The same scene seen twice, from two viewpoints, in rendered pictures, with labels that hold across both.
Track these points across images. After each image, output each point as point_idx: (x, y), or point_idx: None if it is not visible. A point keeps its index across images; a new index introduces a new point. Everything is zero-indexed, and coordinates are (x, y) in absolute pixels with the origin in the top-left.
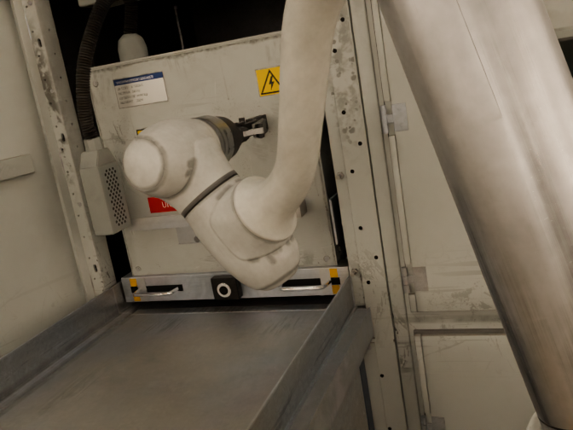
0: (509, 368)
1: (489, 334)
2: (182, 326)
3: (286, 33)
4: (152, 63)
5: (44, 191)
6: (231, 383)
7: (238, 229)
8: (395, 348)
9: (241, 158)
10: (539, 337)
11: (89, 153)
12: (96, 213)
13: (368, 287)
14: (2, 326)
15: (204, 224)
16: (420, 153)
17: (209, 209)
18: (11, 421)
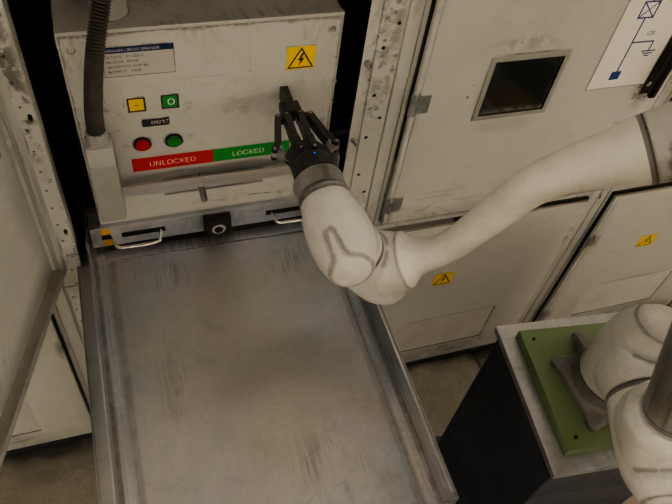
0: None
1: (428, 228)
2: (192, 272)
3: (520, 205)
4: (160, 33)
5: (10, 180)
6: (313, 340)
7: (400, 287)
8: None
9: (251, 121)
10: None
11: (99, 150)
12: (108, 205)
13: None
14: (16, 334)
15: (368, 284)
16: (429, 128)
17: (375, 275)
18: (156, 436)
